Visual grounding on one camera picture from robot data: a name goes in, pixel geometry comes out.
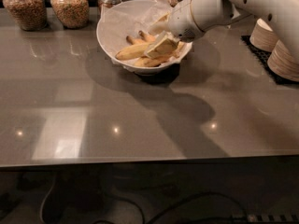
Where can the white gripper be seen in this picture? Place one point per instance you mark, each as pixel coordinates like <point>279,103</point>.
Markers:
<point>183,20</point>

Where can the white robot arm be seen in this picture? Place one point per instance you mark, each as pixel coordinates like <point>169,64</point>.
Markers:
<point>281,15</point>

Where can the white bowl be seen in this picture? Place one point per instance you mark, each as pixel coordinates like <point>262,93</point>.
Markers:
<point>109,41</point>

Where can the rear paper bowl stack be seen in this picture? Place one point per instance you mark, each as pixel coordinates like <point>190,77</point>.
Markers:
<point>263,37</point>

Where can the paper bowl stack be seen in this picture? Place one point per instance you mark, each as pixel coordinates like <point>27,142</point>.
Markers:
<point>282,63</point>
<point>263,37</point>

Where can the front paper bowl stack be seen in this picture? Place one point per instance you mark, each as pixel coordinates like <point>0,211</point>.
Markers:
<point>282,63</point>

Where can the white folded card stand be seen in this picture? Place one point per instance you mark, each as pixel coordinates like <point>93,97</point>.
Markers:
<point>238,14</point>

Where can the black rubber mat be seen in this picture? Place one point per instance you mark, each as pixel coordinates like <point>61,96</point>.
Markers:
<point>262,57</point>

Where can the far left glass jar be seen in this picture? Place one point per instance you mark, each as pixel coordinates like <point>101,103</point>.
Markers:
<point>30,15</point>

